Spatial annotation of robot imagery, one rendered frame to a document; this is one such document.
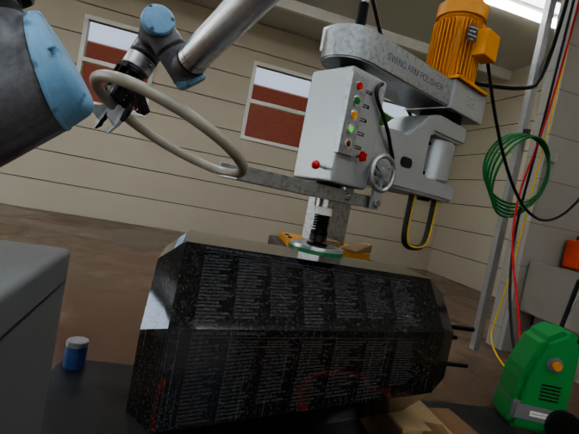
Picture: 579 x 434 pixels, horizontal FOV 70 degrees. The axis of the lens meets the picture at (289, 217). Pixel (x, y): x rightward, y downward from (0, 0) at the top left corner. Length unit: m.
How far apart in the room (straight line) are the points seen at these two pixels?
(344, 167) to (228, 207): 6.29
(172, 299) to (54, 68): 0.89
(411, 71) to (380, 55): 0.20
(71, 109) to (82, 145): 7.20
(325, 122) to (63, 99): 1.08
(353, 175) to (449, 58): 0.86
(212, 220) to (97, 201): 1.98
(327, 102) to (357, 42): 0.23
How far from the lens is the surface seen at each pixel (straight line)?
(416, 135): 1.86
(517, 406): 2.77
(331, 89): 1.59
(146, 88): 1.04
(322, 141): 1.54
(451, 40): 2.20
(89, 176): 7.82
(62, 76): 0.63
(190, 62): 1.23
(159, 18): 1.31
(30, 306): 0.72
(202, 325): 1.33
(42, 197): 8.01
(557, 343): 2.73
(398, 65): 1.74
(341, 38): 1.61
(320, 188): 1.50
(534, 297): 4.23
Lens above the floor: 1.03
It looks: 3 degrees down
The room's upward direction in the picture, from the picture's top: 11 degrees clockwise
